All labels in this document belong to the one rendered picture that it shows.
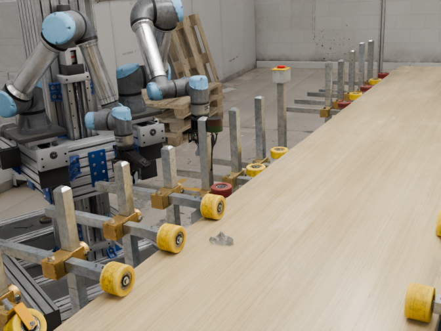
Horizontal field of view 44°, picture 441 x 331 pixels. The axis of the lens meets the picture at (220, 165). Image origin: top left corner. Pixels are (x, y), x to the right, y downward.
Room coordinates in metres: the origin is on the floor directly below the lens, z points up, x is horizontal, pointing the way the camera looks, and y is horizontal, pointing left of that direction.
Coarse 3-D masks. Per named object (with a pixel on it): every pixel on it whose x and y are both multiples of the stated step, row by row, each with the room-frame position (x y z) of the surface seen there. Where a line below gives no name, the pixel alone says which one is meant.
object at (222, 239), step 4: (220, 232) 1.52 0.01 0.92; (212, 236) 1.51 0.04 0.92; (216, 236) 1.53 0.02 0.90; (220, 236) 1.50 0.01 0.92; (224, 236) 1.52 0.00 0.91; (228, 236) 1.51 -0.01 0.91; (212, 240) 1.50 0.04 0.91; (216, 240) 1.49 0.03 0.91; (220, 240) 1.49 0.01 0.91; (224, 240) 1.48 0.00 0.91; (228, 240) 1.48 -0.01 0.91; (232, 240) 1.50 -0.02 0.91; (220, 244) 1.48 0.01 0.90; (224, 244) 1.48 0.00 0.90; (228, 244) 1.47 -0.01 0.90
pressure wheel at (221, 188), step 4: (216, 184) 1.97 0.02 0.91; (220, 184) 1.97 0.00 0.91; (224, 184) 1.97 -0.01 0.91; (228, 184) 1.97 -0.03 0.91; (212, 188) 1.93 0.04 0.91; (216, 188) 1.93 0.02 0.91; (220, 188) 1.92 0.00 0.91; (224, 188) 1.92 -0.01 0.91; (228, 188) 1.92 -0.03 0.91; (212, 192) 1.93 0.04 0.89; (216, 192) 1.92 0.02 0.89; (220, 192) 1.91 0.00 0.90; (224, 192) 1.91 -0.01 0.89; (228, 192) 1.92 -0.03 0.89; (224, 196) 1.91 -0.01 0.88
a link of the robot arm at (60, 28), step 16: (48, 16) 2.17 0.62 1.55; (64, 16) 2.17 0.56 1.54; (80, 16) 2.26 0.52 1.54; (48, 32) 2.16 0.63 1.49; (64, 32) 2.15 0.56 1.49; (80, 32) 2.23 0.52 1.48; (48, 48) 2.20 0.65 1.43; (64, 48) 2.21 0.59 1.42; (32, 64) 2.22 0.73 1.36; (48, 64) 2.23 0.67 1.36; (16, 80) 2.25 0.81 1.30; (32, 80) 2.24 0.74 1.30; (0, 96) 2.23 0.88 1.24; (16, 96) 2.23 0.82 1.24; (32, 96) 2.31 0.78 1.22; (0, 112) 2.25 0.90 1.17; (16, 112) 2.25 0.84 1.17
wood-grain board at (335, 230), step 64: (320, 128) 2.70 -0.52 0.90; (384, 128) 2.64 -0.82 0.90; (256, 192) 1.88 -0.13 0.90; (320, 192) 1.85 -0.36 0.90; (384, 192) 1.81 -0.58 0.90; (192, 256) 1.42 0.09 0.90; (256, 256) 1.40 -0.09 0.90; (320, 256) 1.38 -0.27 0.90; (384, 256) 1.36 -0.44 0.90; (128, 320) 1.12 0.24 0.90; (192, 320) 1.10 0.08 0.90; (256, 320) 1.09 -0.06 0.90; (320, 320) 1.08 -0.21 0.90; (384, 320) 1.06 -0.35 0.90
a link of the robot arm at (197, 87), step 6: (192, 78) 2.19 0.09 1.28; (198, 78) 2.19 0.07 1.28; (204, 78) 2.20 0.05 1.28; (192, 84) 2.19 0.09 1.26; (198, 84) 2.18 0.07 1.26; (204, 84) 2.19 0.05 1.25; (186, 90) 2.24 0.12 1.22; (192, 90) 2.19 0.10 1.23; (198, 90) 2.18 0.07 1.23; (204, 90) 2.19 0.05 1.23; (192, 96) 2.19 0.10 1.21; (198, 96) 2.18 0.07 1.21; (204, 96) 2.19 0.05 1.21; (192, 102) 2.19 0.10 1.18; (198, 102) 2.18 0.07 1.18; (204, 102) 2.18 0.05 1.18
